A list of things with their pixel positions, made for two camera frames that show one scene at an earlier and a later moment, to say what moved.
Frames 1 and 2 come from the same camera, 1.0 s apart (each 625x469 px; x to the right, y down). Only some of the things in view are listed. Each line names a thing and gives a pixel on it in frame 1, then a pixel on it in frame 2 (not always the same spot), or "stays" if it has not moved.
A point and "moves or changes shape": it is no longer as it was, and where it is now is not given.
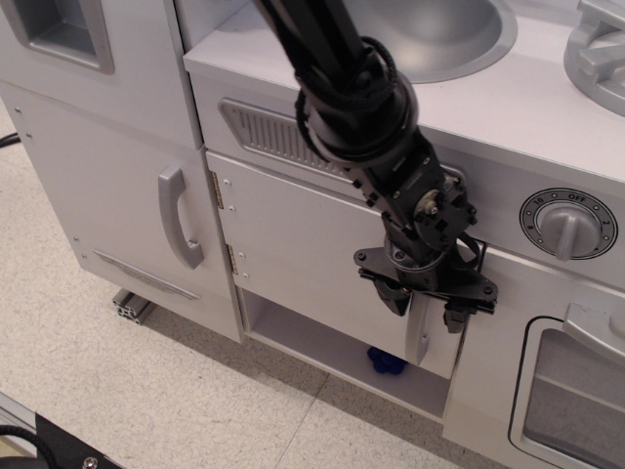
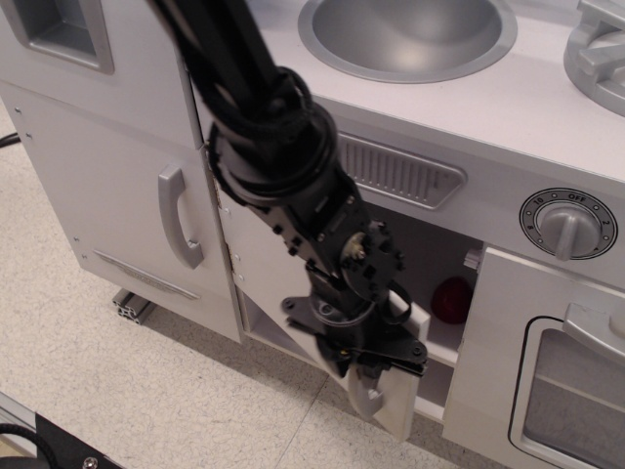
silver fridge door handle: x=170 y=186 stays
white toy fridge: x=100 y=92 stays
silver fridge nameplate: x=145 y=276 stays
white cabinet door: x=294 y=236 moves or changes shape
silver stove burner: x=594 y=53 stays
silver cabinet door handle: x=418 y=327 → x=367 y=391
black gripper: x=405 y=266 → x=363 y=311
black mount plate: x=68 y=451 stays
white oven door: x=525 y=392 stays
